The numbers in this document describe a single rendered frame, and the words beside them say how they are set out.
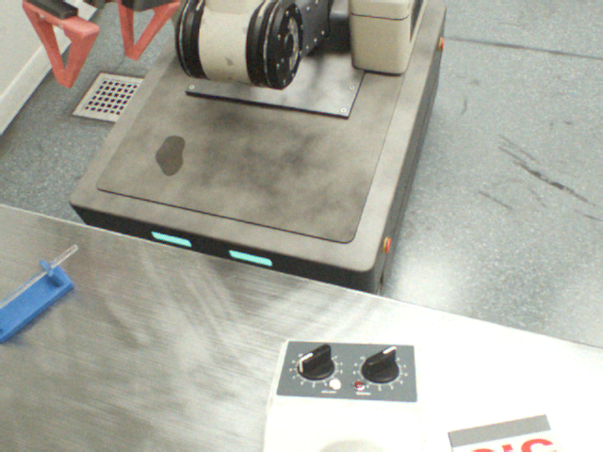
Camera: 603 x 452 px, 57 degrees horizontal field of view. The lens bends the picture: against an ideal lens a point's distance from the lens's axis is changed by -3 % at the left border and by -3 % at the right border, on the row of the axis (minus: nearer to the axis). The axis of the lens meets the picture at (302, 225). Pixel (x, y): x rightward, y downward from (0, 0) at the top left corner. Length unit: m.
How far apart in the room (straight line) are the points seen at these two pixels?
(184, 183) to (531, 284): 0.86
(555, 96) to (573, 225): 0.46
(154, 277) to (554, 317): 1.04
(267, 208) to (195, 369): 0.60
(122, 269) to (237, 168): 0.59
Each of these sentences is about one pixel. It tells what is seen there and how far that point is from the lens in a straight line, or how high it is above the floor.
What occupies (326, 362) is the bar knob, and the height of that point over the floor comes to 0.80.
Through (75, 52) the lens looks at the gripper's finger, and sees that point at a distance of 0.52.
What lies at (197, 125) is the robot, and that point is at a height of 0.37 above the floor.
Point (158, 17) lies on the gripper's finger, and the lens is 0.60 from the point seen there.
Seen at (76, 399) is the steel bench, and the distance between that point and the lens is 0.62.
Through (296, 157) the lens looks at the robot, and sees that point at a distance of 1.19.
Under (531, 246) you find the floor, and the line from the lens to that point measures 1.53.
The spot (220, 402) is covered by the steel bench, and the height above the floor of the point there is 0.75.
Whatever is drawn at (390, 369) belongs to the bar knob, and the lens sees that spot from 0.50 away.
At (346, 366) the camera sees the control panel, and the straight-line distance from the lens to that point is 0.51.
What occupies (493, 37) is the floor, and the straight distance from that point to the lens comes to 2.05.
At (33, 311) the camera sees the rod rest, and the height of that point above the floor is 0.76.
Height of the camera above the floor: 1.28
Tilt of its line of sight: 57 degrees down
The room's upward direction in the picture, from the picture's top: 12 degrees counter-clockwise
